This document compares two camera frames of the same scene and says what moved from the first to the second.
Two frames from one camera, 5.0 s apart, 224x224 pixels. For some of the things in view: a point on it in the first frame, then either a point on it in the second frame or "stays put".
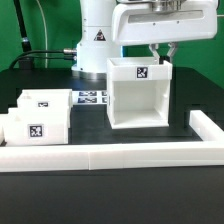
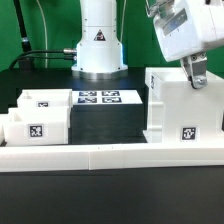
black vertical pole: [24, 62] stays put
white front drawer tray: [37, 125] stays put
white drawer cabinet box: [138, 92] -> [180, 113]
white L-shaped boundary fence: [209, 151] stays put
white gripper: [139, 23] -> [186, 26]
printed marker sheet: [89, 97] stays put
